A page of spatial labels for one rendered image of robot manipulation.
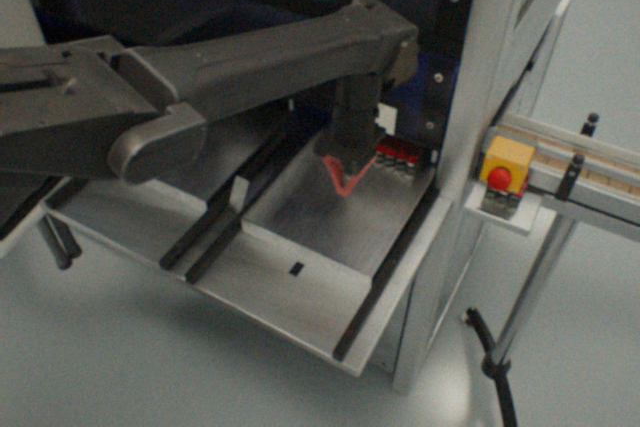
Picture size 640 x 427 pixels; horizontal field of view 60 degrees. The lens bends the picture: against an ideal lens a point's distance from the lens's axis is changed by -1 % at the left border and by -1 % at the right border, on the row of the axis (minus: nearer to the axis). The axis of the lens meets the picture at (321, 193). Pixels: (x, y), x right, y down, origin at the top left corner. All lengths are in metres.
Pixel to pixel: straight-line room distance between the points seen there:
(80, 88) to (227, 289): 0.64
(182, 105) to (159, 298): 1.69
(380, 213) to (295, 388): 0.90
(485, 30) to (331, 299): 0.48
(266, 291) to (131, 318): 1.14
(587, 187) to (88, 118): 0.95
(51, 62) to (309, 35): 0.24
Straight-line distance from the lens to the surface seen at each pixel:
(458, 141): 1.01
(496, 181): 0.99
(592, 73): 3.28
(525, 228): 1.10
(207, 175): 1.15
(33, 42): 1.53
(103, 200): 1.16
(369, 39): 0.60
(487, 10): 0.87
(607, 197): 1.15
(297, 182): 1.11
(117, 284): 2.15
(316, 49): 0.53
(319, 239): 1.02
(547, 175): 1.15
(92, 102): 0.36
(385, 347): 1.65
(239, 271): 0.99
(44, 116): 0.34
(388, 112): 1.03
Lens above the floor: 1.67
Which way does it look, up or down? 47 degrees down
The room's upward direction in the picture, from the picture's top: straight up
